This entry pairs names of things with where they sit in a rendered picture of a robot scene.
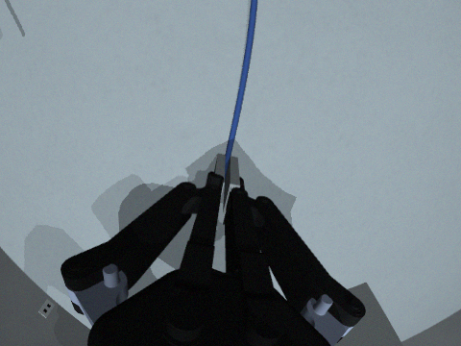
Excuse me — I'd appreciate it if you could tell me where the blue cable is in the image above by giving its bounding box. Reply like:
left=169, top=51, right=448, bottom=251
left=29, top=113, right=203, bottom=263
left=225, top=0, right=257, bottom=179

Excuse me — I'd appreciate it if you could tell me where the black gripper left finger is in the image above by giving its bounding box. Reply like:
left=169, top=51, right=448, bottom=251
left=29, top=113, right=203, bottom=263
left=61, top=154, right=226, bottom=341

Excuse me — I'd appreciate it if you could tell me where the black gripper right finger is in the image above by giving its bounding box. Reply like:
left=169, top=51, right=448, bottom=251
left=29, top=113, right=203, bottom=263
left=223, top=156, right=366, bottom=346

